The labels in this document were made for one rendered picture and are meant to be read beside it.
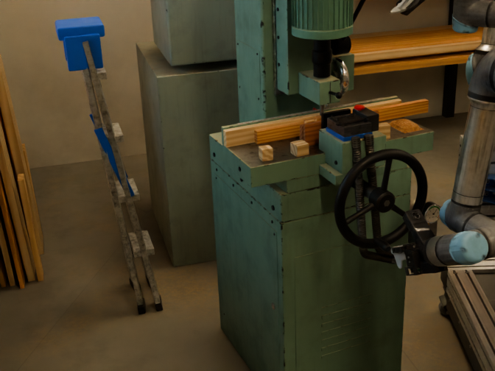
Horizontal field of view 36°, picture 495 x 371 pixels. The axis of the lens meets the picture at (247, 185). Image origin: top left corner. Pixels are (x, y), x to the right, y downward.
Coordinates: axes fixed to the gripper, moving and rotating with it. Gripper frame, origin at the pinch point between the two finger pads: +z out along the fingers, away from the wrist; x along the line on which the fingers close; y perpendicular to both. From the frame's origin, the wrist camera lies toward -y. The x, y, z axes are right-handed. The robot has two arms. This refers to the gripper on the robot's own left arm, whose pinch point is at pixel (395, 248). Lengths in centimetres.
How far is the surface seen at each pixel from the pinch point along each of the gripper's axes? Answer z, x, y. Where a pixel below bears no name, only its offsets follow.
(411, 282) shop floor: 101, 62, 20
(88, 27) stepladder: 72, -57, -93
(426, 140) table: 11.5, 25.1, -28.7
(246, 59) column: 42, -14, -68
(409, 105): 22, 29, -42
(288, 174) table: 12.1, -21.0, -25.9
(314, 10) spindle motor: 0, -8, -68
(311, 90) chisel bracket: 18, -6, -50
